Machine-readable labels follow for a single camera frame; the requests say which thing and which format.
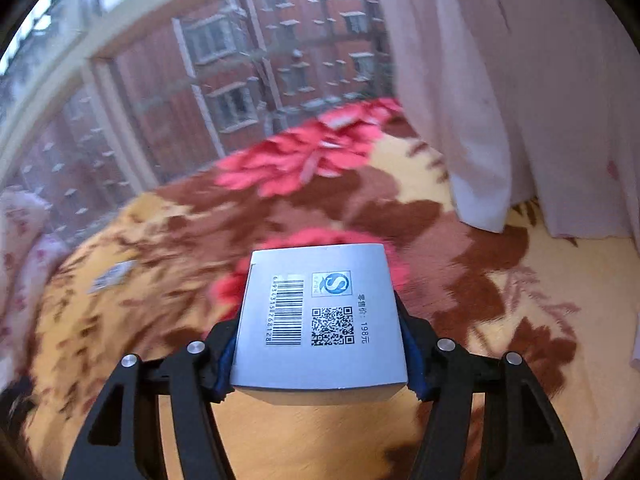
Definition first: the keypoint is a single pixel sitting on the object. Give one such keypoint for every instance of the window frame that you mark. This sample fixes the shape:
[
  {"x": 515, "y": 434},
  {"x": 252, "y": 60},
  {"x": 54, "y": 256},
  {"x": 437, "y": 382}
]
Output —
[{"x": 125, "y": 35}]

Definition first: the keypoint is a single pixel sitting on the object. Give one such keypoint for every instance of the red brick building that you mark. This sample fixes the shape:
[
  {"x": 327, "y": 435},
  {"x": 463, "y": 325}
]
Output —
[{"x": 260, "y": 60}]

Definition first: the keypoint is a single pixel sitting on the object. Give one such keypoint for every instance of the pink fleece blanket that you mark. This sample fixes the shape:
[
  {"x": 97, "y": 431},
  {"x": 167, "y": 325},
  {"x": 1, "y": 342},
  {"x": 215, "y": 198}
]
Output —
[{"x": 22, "y": 260}]

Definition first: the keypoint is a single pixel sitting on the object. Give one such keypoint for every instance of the floral yellow red blanket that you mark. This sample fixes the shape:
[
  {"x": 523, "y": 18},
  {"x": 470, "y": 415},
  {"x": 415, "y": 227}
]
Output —
[{"x": 310, "y": 200}]

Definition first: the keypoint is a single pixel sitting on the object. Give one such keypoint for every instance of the silver box with barcode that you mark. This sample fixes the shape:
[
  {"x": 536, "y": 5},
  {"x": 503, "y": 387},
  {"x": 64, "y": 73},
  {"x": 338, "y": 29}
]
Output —
[{"x": 320, "y": 320}]

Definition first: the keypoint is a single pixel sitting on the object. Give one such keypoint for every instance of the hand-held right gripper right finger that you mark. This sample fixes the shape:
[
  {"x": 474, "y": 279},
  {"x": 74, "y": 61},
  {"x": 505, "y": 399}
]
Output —
[{"x": 414, "y": 355}]

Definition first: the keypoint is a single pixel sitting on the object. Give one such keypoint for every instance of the pale pink curtain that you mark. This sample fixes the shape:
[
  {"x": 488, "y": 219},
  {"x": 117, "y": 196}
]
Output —
[{"x": 500, "y": 85}]

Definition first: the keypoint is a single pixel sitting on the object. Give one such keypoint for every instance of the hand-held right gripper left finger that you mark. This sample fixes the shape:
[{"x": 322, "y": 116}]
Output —
[{"x": 226, "y": 360}]

